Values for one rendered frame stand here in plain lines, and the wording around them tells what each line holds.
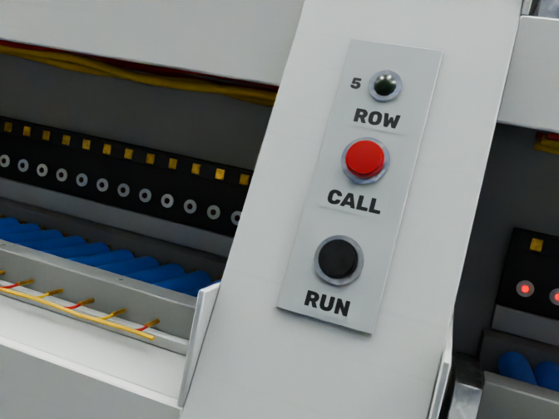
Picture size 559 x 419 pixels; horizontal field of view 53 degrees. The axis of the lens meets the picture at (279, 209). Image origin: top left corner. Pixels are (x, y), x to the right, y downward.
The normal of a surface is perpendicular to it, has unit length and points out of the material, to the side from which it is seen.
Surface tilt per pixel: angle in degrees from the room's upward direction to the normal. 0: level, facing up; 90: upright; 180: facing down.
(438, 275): 90
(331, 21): 90
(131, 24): 106
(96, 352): 16
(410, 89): 90
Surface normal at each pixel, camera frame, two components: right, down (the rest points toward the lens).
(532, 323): -0.30, 0.04
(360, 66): -0.24, -0.23
